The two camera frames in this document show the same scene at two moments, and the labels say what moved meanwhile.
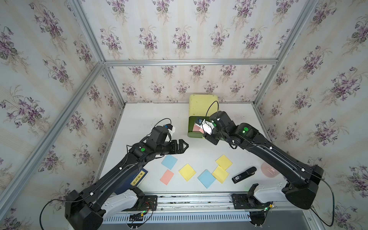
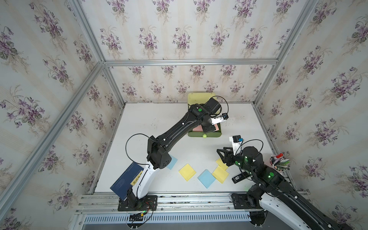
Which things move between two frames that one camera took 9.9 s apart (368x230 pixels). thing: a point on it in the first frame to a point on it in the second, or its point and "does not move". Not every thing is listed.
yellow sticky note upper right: (224, 162) does not move
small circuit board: (136, 217) does not move
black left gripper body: (173, 150) to (209, 127)
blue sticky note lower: (206, 178) does not move
